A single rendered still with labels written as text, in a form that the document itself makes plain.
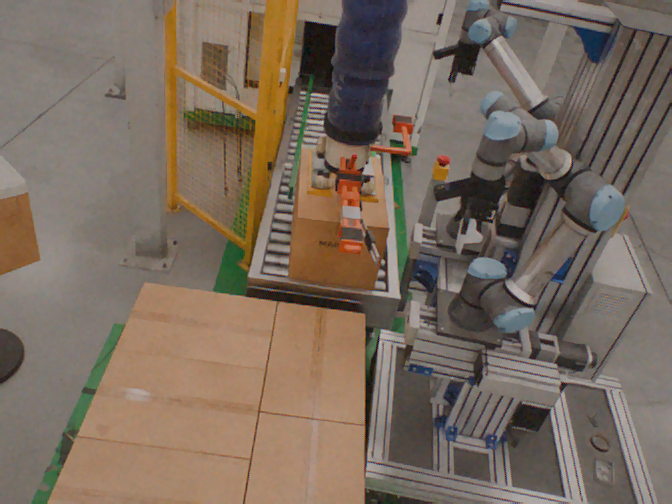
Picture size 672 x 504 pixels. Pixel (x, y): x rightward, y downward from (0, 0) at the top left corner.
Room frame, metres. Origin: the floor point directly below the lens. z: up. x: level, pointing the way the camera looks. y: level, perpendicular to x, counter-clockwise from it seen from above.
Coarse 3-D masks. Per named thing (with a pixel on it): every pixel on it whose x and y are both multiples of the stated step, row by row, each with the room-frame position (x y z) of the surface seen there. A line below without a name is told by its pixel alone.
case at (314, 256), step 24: (336, 192) 2.30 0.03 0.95; (384, 192) 2.38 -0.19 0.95; (312, 216) 2.08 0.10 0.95; (336, 216) 2.12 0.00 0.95; (384, 216) 2.19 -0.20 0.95; (312, 240) 2.06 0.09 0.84; (336, 240) 2.08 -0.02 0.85; (384, 240) 2.10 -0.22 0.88; (312, 264) 2.07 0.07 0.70; (336, 264) 2.08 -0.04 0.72; (360, 264) 2.09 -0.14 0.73; (360, 288) 2.09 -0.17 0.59
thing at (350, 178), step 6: (336, 174) 1.92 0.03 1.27; (342, 174) 1.94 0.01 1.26; (348, 174) 1.95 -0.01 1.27; (354, 174) 1.95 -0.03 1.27; (360, 174) 1.95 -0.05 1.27; (336, 180) 1.90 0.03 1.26; (342, 180) 1.88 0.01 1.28; (348, 180) 1.90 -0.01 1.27; (354, 180) 1.91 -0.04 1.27; (360, 180) 1.92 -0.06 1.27; (336, 186) 1.89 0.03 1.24; (348, 186) 1.88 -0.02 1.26; (354, 186) 1.88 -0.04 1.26; (360, 186) 1.89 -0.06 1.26; (360, 192) 1.89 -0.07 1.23
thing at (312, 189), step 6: (312, 150) 2.30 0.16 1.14; (312, 156) 2.24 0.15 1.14; (318, 156) 2.22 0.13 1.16; (324, 156) 2.22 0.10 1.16; (312, 162) 2.19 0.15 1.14; (312, 168) 2.14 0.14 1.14; (312, 174) 2.10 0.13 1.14; (318, 174) 2.08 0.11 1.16; (324, 174) 2.10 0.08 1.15; (330, 174) 2.13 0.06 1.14; (312, 180) 2.05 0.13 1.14; (312, 186) 2.01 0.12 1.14; (312, 192) 1.98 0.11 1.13; (318, 192) 1.99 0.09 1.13; (324, 192) 1.99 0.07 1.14; (330, 192) 2.00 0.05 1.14
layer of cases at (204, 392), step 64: (128, 320) 1.67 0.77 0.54; (192, 320) 1.74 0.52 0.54; (256, 320) 1.82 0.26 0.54; (320, 320) 1.89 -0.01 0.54; (128, 384) 1.37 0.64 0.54; (192, 384) 1.42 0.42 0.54; (256, 384) 1.48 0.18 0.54; (320, 384) 1.54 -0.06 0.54; (128, 448) 1.11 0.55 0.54; (192, 448) 1.16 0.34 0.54; (256, 448) 1.21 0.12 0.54; (320, 448) 1.26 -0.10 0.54
